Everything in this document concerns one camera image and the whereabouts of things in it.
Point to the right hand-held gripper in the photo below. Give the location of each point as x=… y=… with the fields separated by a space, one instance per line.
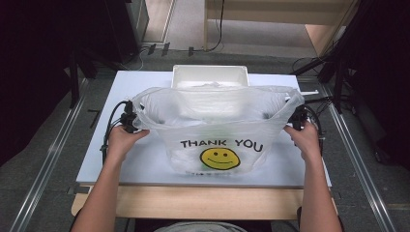
x=299 y=117

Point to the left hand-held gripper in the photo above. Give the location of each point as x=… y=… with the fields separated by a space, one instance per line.
x=129 y=120

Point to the white smiley plastic bag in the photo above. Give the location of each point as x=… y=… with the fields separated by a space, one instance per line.
x=225 y=129

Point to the white plastic bin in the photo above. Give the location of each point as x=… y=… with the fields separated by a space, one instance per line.
x=209 y=74

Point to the person's left hand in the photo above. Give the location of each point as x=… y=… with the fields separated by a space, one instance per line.
x=121 y=141

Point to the person's right hand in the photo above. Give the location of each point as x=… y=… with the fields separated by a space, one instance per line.
x=307 y=140

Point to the black metal stand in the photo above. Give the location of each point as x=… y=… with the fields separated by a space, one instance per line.
x=74 y=80
x=338 y=83

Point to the dark cabinet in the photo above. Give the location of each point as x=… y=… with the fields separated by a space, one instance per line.
x=125 y=29

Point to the light wooden desk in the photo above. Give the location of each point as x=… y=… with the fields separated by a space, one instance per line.
x=257 y=13

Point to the wooden table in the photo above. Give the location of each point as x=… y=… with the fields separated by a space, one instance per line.
x=209 y=203

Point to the person's grey shirt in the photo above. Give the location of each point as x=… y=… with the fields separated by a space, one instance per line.
x=199 y=227

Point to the metal floor rail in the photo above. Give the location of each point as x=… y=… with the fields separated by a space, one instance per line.
x=48 y=162
x=357 y=161

